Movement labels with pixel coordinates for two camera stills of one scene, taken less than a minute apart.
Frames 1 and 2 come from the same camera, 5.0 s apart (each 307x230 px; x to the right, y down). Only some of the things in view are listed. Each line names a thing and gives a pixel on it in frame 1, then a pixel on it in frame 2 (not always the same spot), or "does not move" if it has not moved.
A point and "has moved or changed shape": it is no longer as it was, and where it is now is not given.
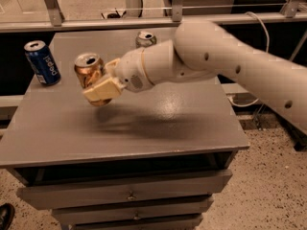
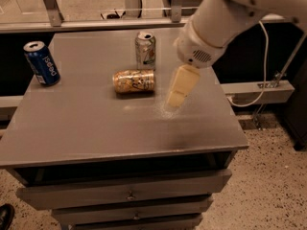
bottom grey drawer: x=187 y=222 does not move
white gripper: x=130 y=69 → x=192 y=50
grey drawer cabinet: x=148 y=159 does not move
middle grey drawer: x=148 y=209 does not move
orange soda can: x=89 y=69 has moved or changed shape
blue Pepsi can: x=43 y=62 does not move
